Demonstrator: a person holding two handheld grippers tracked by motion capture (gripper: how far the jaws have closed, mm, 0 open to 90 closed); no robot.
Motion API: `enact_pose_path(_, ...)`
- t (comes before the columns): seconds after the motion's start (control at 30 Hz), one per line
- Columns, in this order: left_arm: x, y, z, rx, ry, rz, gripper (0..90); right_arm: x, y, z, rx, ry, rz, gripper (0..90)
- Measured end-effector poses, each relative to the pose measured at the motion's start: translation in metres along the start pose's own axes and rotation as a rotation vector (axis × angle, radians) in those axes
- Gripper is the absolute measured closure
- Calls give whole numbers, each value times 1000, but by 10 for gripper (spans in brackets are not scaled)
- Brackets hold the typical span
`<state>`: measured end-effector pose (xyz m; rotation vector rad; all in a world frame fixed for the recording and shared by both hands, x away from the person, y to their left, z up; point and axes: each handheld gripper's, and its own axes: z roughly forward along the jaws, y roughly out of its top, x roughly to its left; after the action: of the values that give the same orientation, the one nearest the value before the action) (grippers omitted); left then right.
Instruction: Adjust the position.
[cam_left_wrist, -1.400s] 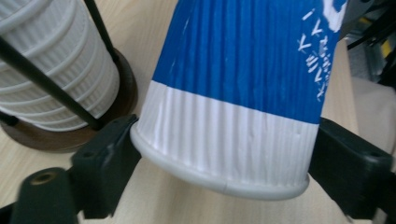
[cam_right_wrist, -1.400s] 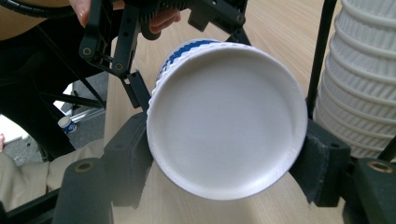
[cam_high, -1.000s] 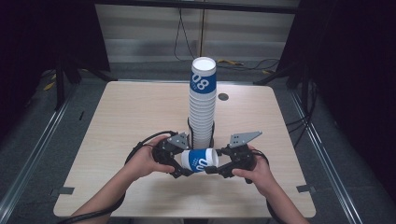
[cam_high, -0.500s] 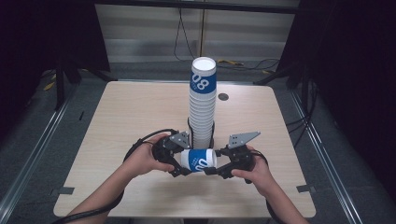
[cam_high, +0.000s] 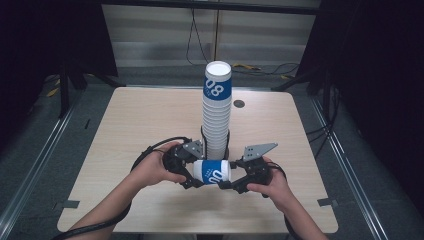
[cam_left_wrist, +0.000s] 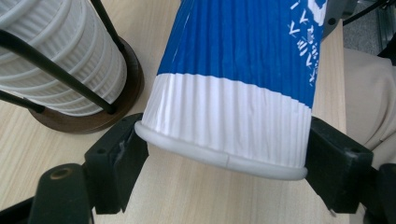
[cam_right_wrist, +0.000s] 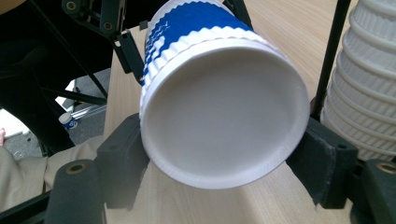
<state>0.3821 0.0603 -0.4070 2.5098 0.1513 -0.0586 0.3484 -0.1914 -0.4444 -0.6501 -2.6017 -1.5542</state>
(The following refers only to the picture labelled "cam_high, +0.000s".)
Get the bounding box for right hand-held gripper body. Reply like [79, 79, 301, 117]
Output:
[242, 142, 279, 187]

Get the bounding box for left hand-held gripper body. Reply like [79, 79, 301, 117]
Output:
[162, 139, 205, 178]

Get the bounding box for single blue label paper cup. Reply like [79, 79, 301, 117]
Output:
[192, 158, 232, 186]

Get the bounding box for black cup holder stand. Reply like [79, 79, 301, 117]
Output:
[199, 125, 231, 162]

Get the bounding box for stack of white paper cups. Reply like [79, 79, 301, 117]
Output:
[200, 60, 233, 161]

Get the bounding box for person's left hand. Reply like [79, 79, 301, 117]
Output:
[132, 141, 188, 190]

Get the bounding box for person's right hand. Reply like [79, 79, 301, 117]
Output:
[246, 156, 292, 213]

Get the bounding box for grey tape piece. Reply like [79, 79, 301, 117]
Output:
[53, 199, 81, 210]
[316, 197, 338, 208]

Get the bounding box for black metal stand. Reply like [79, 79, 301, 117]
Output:
[270, 64, 335, 116]
[57, 54, 127, 120]

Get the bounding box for dark curtain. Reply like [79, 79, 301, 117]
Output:
[0, 0, 119, 153]
[295, 0, 424, 216]

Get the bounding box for black horizontal bar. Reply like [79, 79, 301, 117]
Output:
[99, 0, 322, 16]

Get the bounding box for left hand-held gripper cable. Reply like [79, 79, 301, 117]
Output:
[49, 136, 193, 240]

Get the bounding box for hand-held gripper cable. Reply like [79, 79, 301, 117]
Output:
[265, 161, 296, 240]
[49, 136, 193, 240]

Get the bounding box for right hand-held gripper cable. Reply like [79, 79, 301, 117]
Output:
[265, 161, 296, 240]

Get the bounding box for black floor cables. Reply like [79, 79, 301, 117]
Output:
[305, 84, 342, 158]

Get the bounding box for metal floor rail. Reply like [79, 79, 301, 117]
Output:
[0, 88, 86, 232]
[309, 94, 383, 240]

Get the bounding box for yellow floor cable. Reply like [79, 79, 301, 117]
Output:
[232, 62, 263, 72]

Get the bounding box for hanging black cable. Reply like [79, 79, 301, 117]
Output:
[185, 8, 208, 66]

